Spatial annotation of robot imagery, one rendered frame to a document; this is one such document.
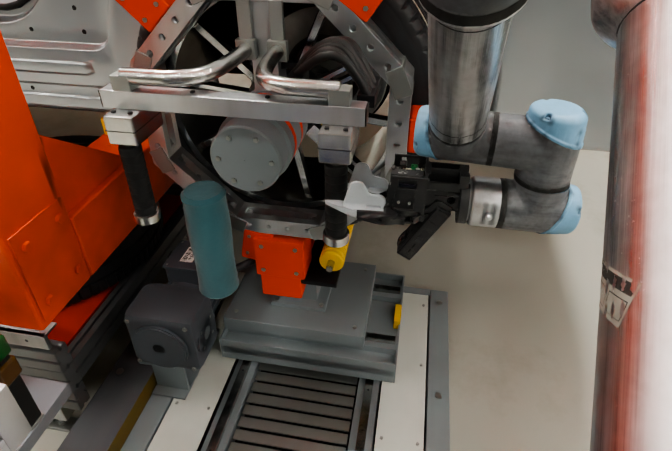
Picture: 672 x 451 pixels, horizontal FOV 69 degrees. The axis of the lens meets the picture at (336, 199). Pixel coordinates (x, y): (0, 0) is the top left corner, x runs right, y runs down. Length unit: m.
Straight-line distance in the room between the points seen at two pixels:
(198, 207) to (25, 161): 0.30
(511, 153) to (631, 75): 0.40
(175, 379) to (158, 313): 0.28
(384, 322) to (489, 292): 0.52
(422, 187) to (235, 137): 0.33
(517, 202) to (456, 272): 1.22
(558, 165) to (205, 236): 0.66
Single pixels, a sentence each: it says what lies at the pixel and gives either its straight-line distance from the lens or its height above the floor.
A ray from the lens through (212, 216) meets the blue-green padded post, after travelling 0.99.
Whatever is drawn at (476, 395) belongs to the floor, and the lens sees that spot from 1.58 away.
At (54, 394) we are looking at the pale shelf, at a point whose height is 0.45.
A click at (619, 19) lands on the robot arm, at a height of 1.19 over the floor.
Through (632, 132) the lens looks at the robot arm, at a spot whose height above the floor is 1.15.
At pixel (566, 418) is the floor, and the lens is 1.62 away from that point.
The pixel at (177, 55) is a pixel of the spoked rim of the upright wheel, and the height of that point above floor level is 0.95.
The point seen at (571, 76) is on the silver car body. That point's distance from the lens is 1.16.
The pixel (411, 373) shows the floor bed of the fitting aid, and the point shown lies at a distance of 1.49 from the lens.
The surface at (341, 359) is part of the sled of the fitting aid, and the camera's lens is 1.40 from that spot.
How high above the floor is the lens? 1.26
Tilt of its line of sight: 33 degrees down
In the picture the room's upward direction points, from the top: straight up
